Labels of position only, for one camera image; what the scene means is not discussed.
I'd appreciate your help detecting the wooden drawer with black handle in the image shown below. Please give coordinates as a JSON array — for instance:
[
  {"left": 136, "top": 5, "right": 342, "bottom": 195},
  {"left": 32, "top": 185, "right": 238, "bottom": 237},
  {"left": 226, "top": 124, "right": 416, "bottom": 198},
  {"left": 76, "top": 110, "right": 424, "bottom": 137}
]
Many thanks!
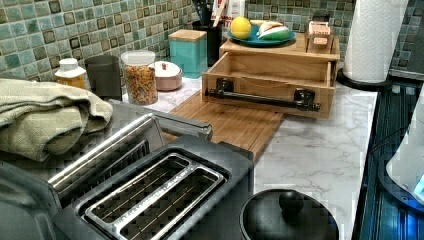
[{"left": 201, "top": 52, "right": 337, "bottom": 119}]

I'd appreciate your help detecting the wooden drawer cabinet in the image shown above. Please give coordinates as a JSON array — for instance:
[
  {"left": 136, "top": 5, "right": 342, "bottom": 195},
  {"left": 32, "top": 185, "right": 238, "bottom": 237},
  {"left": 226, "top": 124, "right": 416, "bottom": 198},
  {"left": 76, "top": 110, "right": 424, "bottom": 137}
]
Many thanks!
[{"left": 220, "top": 33, "right": 340, "bottom": 87}]

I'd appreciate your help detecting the bamboo cutting board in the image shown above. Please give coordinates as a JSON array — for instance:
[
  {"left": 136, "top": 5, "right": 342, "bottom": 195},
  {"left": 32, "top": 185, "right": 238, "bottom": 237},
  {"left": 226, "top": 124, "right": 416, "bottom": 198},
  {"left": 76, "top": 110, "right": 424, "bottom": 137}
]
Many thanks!
[{"left": 170, "top": 92, "right": 284, "bottom": 162}]

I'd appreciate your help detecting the pink pot with white lid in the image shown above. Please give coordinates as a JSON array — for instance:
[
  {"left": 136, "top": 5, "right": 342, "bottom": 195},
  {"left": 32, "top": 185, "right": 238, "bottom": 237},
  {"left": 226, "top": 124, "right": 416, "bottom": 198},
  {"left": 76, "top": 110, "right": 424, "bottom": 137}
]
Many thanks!
[{"left": 151, "top": 61, "right": 182, "bottom": 91}]

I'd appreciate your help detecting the black slot toaster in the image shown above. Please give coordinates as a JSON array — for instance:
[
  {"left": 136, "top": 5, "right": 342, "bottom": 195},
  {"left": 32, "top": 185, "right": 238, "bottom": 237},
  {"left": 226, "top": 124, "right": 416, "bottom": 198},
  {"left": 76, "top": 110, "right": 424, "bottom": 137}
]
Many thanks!
[{"left": 53, "top": 135, "right": 253, "bottom": 240}]

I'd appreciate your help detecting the teal canister with wooden lid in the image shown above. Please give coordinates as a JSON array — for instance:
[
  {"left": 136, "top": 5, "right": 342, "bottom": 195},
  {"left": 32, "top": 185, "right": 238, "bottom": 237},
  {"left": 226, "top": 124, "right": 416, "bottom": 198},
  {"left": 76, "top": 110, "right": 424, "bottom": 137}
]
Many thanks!
[{"left": 168, "top": 29, "right": 208, "bottom": 79}]

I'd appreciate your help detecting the blue plate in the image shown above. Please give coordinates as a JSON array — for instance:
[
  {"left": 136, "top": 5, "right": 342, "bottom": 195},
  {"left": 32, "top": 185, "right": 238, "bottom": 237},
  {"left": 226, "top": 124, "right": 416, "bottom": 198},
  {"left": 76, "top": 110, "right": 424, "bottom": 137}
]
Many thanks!
[{"left": 228, "top": 26, "right": 295, "bottom": 47}]

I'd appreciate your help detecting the clear jar of pasta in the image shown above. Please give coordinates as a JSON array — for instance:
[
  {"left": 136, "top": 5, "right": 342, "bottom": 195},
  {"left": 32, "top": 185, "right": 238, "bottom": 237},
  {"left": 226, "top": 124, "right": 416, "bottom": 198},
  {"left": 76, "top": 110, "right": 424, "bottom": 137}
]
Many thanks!
[{"left": 121, "top": 50, "right": 158, "bottom": 105}]

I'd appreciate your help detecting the yellow lemon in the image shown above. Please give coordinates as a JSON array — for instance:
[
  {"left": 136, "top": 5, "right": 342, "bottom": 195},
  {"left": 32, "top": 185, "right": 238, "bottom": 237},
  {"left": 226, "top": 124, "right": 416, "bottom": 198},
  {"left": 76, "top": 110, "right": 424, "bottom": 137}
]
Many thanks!
[{"left": 230, "top": 17, "right": 251, "bottom": 39}]

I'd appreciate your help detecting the black utensil holder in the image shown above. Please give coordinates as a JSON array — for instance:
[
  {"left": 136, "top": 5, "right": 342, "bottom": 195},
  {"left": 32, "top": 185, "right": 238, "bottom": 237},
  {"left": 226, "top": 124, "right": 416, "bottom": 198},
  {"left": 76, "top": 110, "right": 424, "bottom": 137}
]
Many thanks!
[{"left": 191, "top": 0, "right": 222, "bottom": 67}]

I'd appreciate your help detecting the green and white toy vegetable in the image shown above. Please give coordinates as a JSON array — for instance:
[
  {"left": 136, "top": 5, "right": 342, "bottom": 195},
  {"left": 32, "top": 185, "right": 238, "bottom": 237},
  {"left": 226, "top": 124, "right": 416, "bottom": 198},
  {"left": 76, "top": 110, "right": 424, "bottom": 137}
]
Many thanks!
[{"left": 257, "top": 21, "right": 291, "bottom": 41}]

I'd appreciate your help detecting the red and white carton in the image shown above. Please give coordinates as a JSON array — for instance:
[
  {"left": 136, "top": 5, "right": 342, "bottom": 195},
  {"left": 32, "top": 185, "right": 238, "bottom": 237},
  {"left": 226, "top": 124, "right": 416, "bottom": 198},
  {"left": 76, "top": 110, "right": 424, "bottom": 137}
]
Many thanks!
[{"left": 211, "top": 0, "right": 246, "bottom": 28}]

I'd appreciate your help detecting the dark grey cup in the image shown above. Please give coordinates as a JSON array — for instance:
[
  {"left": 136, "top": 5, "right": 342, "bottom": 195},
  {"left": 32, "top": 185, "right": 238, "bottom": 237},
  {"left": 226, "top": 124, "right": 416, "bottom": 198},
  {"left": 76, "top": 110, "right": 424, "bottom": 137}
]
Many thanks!
[{"left": 84, "top": 55, "right": 122, "bottom": 100}]

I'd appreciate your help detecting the black pot lid with knob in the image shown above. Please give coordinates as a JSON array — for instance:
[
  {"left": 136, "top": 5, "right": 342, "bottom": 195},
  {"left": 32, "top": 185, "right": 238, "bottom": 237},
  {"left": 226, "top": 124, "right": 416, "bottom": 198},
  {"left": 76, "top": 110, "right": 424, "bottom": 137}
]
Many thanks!
[{"left": 239, "top": 189, "right": 339, "bottom": 240}]

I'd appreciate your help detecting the small wooden card box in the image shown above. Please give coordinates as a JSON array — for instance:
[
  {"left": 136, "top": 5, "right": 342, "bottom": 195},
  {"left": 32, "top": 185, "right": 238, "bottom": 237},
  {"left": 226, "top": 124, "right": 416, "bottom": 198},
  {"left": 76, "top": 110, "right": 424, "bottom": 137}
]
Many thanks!
[{"left": 305, "top": 21, "right": 334, "bottom": 54}]

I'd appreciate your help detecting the black paper towel holder base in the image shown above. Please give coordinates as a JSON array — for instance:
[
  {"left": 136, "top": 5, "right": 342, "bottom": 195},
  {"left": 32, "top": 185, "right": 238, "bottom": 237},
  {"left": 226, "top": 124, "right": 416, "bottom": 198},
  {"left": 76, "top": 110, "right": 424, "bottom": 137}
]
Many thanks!
[{"left": 336, "top": 69, "right": 393, "bottom": 92}]

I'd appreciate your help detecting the white-capped spice bottle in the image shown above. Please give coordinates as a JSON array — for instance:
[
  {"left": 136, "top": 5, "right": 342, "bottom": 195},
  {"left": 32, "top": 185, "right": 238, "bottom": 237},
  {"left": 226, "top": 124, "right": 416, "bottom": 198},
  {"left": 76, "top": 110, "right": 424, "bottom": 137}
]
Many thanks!
[{"left": 55, "top": 58, "right": 86, "bottom": 89}]

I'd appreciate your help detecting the folded green towel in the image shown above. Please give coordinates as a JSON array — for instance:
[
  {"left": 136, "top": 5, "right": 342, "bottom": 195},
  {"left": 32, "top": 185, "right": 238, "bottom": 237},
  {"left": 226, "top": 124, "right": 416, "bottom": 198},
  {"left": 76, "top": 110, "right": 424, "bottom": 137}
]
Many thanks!
[{"left": 0, "top": 79, "right": 113, "bottom": 162}]

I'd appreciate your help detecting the white paper towel roll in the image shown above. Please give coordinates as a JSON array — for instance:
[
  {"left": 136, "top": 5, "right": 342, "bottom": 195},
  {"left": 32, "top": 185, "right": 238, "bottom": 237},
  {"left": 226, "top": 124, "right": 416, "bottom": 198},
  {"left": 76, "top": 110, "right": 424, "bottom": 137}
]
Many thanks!
[{"left": 343, "top": 0, "right": 409, "bottom": 84}]

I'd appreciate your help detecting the stainless toaster oven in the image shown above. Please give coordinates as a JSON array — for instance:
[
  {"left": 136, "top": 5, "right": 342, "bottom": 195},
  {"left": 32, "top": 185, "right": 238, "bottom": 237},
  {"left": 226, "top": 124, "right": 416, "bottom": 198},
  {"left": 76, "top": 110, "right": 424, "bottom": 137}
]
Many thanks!
[{"left": 1, "top": 100, "right": 212, "bottom": 240}]

